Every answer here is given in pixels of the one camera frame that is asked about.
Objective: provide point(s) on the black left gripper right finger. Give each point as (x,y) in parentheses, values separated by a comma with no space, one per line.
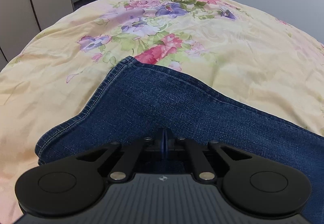
(252,184)

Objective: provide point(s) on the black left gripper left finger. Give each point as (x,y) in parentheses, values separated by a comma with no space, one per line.
(73,184)

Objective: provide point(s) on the blue denim jeans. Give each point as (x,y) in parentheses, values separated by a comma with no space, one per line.
(135,100)

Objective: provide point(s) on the floral yellow bed quilt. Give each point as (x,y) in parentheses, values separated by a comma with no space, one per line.
(242,52)

